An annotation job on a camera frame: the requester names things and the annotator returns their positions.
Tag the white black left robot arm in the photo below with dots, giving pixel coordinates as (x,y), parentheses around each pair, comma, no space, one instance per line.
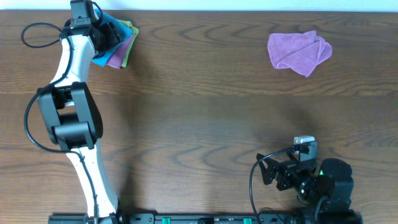
(71,116)

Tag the blue microfiber cloth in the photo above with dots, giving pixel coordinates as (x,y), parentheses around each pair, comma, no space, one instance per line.
(124,31)

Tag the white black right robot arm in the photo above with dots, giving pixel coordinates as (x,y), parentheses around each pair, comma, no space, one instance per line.
(325,190)

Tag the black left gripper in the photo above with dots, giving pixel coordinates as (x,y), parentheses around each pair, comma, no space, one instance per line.
(109,35)

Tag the crumpled purple cloth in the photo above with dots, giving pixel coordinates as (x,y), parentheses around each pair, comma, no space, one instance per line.
(300,52)

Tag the folded purple cloth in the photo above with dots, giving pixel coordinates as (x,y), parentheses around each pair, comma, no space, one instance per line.
(117,57)

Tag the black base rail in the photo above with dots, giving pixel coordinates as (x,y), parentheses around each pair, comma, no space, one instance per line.
(202,219)

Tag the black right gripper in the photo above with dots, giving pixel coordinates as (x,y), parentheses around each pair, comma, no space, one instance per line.
(282,173)

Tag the green folded cloth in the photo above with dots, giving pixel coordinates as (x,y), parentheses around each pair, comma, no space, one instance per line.
(130,40)

